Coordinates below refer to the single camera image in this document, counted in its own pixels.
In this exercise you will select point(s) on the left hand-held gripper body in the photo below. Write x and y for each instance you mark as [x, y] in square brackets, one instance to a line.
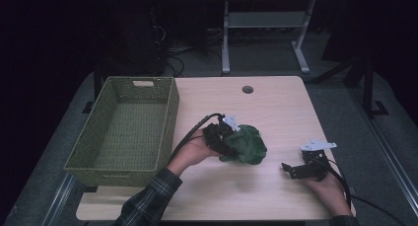
[215, 137]

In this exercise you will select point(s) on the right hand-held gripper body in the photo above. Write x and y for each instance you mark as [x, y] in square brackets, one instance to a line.
[313, 163]

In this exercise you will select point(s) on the green knitted cloth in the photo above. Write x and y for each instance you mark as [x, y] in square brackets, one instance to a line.
[246, 145]

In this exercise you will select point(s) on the green woven basket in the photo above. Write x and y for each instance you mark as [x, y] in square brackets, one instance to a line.
[98, 147]

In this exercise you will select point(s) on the person's left hand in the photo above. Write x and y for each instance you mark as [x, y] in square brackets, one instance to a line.
[194, 153]

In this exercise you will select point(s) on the person's right hand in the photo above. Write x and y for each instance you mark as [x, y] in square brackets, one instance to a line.
[330, 193]

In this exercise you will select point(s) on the grey tape strip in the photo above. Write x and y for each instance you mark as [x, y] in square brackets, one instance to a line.
[352, 190]

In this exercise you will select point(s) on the black metal stand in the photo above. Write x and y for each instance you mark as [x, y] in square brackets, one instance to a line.
[369, 88]

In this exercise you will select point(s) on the metal floor rail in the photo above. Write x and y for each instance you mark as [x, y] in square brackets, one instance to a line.
[384, 143]
[59, 199]

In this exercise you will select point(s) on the grey metal frame table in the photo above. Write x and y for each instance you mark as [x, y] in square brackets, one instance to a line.
[266, 19]

